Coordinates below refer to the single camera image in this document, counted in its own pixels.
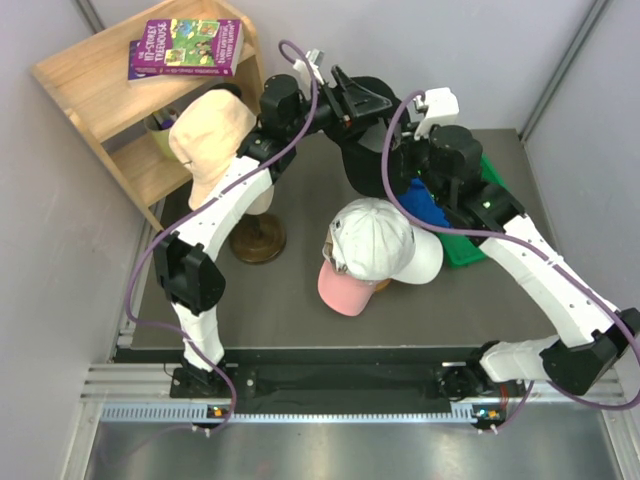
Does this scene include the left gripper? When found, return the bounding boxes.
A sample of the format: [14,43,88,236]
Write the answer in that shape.
[284,66,389,141]

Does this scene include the black cap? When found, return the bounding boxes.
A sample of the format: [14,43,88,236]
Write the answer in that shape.
[324,76,411,199]

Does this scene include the white cap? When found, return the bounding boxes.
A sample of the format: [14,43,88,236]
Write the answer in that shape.
[322,198,444,285]

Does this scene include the cream bucket hat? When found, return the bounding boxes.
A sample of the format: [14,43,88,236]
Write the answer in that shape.
[168,89,256,210]

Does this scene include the pink baseball cap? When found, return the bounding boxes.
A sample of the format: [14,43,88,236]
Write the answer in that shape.
[317,260,378,317]

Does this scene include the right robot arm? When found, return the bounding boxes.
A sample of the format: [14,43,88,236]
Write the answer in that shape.
[382,124,639,401]

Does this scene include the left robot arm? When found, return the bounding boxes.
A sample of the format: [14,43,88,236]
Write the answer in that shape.
[153,67,396,397]

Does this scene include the blue cap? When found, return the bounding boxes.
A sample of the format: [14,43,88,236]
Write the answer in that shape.
[397,178,450,228]

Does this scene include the green plastic tray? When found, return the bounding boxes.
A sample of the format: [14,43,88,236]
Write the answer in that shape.
[438,154,505,268]

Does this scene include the round wooden hat stand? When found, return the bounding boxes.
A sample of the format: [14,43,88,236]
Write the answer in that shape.
[375,279,391,292]

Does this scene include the cream mannequin head stand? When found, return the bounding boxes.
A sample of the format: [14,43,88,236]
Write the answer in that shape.
[229,186,287,264]

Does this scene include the purple treehouse book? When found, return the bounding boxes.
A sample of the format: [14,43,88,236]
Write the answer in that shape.
[130,18,244,77]

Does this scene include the green pen cup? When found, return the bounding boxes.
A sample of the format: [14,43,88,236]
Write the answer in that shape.
[143,107,179,160]

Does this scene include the wooden shelf unit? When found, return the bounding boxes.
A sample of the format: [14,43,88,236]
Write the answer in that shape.
[32,1,264,231]

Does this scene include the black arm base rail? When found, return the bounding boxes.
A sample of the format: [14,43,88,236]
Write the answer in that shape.
[170,346,524,415]

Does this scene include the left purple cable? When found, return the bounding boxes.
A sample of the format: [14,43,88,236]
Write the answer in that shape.
[123,39,321,436]

